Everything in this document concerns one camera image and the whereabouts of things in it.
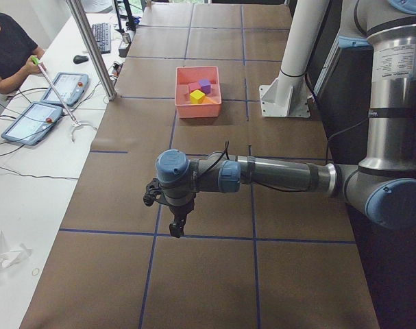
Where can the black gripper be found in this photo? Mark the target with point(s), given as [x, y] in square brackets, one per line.
[181, 207]

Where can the orange foam block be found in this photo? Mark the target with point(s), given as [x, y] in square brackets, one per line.
[209, 100]

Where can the yellow foam block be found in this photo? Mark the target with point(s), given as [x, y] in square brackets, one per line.
[197, 97]

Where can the red foam block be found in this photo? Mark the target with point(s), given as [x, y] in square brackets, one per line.
[193, 86]

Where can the purple foam block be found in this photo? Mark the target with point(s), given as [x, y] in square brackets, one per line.
[205, 86]

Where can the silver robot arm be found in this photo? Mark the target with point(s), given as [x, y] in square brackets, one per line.
[256, 166]

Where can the pink plastic bin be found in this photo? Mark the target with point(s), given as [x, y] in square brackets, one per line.
[188, 74]

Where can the long reacher grabber stick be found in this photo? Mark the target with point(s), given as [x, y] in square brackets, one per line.
[75, 123]

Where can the lower orange black connector box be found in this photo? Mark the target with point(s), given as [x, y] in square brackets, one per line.
[116, 68]

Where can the upper blue teach pendant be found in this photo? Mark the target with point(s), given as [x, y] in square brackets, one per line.
[71, 87]

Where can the blue teach pendant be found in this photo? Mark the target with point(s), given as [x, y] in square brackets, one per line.
[31, 126]
[71, 87]

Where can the crumpled white paper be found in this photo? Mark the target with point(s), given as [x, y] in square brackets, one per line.
[11, 255]

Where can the lower blue teach pendant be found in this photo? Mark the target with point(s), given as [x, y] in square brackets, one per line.
[31, 126]

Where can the small metal cup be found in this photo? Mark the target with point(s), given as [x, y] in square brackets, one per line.
[126, 37]

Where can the black computer mouse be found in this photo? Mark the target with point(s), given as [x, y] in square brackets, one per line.
[79, 59]

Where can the black keyboard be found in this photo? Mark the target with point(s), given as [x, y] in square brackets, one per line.
[102, 35]

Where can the seated person in black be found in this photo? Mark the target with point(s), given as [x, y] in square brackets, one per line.
[17, 51]

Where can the white pedestal column base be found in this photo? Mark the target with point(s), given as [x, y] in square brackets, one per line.
[287, 95]

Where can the aluminium frame post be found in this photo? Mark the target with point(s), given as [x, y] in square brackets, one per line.
[81, 20]

